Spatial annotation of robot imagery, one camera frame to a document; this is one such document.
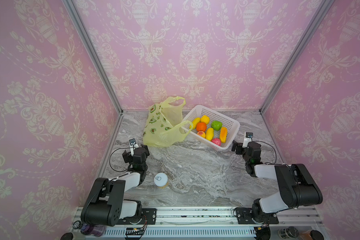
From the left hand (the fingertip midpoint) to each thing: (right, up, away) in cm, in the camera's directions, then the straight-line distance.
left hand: (135, 147), depth 90 cm
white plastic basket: (+49, +12, +18) cm, 53 cm away
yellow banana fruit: (+37, +15, +17) cm, 44 cm away
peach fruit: (+41, +8, +11) cm, 43 cm away
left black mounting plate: (+10, -31, -17) cm, 37 cm away
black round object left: (-19, -32, -28) cm, 47 cm away
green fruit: (+52, +13, +16) cm, 56 cm away
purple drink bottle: (-7, -28, -31) cm, 42 cm away
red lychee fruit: (+51, +3, +5) cm, 51 cm away
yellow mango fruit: (+47, +7, +10) cm, 49 cm away
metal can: (+73, -31, -28) cm, 84 cm away
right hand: (+66, +4, +4) cm, 66 cm away
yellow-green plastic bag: (+16, +13, +5) cm, 21 cm away
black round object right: (+84, -32, -28) cm, 94 cm away
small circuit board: (+5, -38, -17) cm, 42 cm away
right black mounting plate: (+59, -31, -17) cm, 69 cm away
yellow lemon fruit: (+45, +18, +18) cm, 52 cm away
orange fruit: (+41, +12, +13) cm, 45 cm away
